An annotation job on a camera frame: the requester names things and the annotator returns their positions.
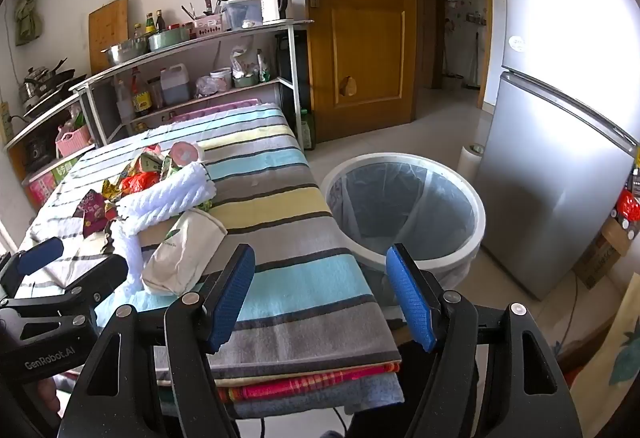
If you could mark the green carton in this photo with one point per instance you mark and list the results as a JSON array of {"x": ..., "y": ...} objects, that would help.
[{"x": 65, "y": 170}]

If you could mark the red plastic bag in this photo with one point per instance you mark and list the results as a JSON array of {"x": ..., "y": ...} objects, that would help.
[{"x": 142, "y": 183}]

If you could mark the wooden door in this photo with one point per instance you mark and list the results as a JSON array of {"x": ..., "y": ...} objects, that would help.
[{"x": 360, "y": 42}]

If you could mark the pink utensil basket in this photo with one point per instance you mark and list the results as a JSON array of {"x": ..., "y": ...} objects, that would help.
[{"x": 207, "y": 25}]

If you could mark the cream tissue pack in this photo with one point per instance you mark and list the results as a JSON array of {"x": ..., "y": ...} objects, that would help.
[{"x": 185, "y": 248}]

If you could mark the white plastic bag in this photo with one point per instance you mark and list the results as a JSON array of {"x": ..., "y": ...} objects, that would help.
[{"x": 242, "y": 60}]

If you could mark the wooden door frame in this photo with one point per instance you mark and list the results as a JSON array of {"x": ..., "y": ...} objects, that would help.
[{"x": 487, "y": 17}]

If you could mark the clear plastic storage box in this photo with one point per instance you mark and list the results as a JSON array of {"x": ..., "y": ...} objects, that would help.
[{"x": 242, "y": 12}]

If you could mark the yellow-label sauce bottle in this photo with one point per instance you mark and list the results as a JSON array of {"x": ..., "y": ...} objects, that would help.
[{"x": 150, "y": 23}]

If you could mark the green food packet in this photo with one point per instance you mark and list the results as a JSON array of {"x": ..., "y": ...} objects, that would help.
[{"x": 262, "y": 67}]

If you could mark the clear plastic bottle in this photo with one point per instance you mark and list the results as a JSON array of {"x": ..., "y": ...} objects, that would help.
[{"x": 123, "y": 102}]

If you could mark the pink-lid cup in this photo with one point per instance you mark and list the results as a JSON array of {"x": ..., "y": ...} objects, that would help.
[{"x": 185, "y": 152}]

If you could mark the person's left hand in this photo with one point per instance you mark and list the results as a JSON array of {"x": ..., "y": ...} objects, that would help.
[{"x": 49, "y": 398}]

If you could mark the black cooker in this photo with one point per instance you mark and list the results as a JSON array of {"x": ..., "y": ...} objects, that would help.
[{"x": 37, "y": 152}]

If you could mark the small green bowl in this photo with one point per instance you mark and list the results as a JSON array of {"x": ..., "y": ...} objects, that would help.
[{"x": 245, "y": 81}]

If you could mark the cardboard box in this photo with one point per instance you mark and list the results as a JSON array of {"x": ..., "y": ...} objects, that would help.
[{"x": 600, "y": 253}]

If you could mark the red bag on cardboard box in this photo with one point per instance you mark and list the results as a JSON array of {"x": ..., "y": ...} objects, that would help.
[{"x": 627, "y": 207}]

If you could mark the gold snack wrapper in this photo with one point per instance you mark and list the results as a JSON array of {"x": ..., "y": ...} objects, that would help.
[{"x": 115, "y": 190}]

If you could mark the white round container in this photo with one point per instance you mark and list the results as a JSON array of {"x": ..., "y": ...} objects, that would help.
[{"x": 221, "y": 78}]

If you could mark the green hanging cloth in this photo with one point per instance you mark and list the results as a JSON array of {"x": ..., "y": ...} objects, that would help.
[{"x": 27, "y": 12}]

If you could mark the dark soy sauce bottle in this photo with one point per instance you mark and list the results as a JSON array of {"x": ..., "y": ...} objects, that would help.
[{"x": 160, "y": 20}]

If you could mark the glass jar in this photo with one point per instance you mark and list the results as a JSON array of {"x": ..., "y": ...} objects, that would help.
[{"x": 155, "y": 93}]

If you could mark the pink carton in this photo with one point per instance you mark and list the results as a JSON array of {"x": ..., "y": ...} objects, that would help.
[{"x": 42, "y": 188}]

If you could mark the tall metal shelf rack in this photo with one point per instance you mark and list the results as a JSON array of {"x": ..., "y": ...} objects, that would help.
[{"x": 295, "y": 67}]

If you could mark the wooden cutting board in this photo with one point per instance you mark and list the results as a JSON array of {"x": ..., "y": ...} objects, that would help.
[{"x": 107, "y": 32}]

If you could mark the steel pot with lid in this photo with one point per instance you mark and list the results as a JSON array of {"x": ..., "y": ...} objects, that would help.
[{"x": 32, "y": 85}]

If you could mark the metal bowl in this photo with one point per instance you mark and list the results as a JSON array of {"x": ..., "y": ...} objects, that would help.
[{"x": 125, "y": 51}]

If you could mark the white paper roll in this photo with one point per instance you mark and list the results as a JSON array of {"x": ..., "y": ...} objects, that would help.
[{"x": 470, "y": 165}]

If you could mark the clear plastic bin liner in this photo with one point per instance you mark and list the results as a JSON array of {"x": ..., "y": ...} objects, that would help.
[{"x": 400, "y": 198}]

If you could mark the green bottle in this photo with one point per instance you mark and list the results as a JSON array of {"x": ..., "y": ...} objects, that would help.
[{"x": 306, "y": 130}]

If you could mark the small wooden door ornament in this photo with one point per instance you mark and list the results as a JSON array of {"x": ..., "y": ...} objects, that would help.
[{"x": 346, "y": 86}]

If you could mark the striped blanket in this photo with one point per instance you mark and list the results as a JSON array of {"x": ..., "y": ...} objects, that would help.
[{"x": 300, "y": 238}]

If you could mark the black wok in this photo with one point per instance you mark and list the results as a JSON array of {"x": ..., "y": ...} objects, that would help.
[{"x": 60, "y": 76}]

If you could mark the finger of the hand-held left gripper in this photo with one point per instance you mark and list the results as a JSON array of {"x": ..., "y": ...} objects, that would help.
[
  {"x": 100, "y": 270},
  {"x": 42, "y": 253}
]

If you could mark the red-cap yellow-label bottle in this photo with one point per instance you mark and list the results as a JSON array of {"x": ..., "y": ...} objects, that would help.
[{"x": 141, "y": 97}]

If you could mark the crumpled clear plastic bag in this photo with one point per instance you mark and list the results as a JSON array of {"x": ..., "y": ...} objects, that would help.
[{"x": 204, "y": 86}]

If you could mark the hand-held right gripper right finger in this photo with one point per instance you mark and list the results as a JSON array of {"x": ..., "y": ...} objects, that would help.
[{"x": 410, "y": 298}]

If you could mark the silver fridge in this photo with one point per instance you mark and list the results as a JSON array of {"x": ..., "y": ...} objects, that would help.
[{"x": 550, "y": 142}]

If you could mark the maroon snack packet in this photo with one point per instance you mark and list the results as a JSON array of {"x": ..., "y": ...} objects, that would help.
[{"x": 95, "y": 213}]

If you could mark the white towel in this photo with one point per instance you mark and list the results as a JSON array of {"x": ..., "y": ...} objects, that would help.
[{"x": 165, "y": 198}]

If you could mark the green basin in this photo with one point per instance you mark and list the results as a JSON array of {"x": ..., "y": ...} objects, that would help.
[{"x": 170, "y": 39}]

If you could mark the cream leaf-print cloth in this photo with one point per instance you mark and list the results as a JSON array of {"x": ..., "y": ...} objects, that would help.
[{"x": 615, "y": 348}]

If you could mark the white round trash bin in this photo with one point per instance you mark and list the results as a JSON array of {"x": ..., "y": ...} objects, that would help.
[{"x": 477, "y": 218}]

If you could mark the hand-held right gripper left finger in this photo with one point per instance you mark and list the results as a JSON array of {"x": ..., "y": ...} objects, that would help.
[{"x": 230, "y": 298}]

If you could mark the red plaid cloth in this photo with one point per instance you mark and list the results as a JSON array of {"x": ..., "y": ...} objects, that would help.
[{"x": 300, "y": 385}]

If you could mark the low metal shelf rack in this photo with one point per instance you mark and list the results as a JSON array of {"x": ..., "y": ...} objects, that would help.
[{"x": 40, "y": 117}]

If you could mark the pink woven basket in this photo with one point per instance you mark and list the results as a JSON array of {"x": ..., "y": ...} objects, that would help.
[{"x": 75, "y": 142}]

